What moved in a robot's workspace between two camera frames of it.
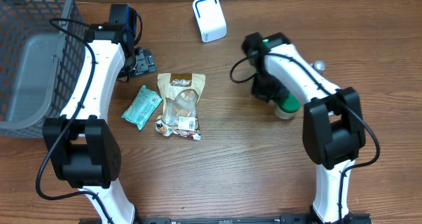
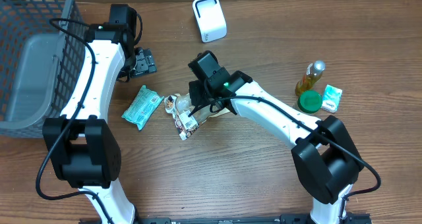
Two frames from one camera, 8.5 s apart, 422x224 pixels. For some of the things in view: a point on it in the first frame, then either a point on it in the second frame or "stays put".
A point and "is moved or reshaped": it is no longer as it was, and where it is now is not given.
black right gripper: [261, 93] to [200, 89]
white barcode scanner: [210, 18] stays put
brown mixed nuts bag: [180, 93] is moved or reshaped
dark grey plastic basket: [40, 64] stays put
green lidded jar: [287, 107] is moved or reshaped
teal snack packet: [142, 108] stays put
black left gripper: [144, 62] stays put
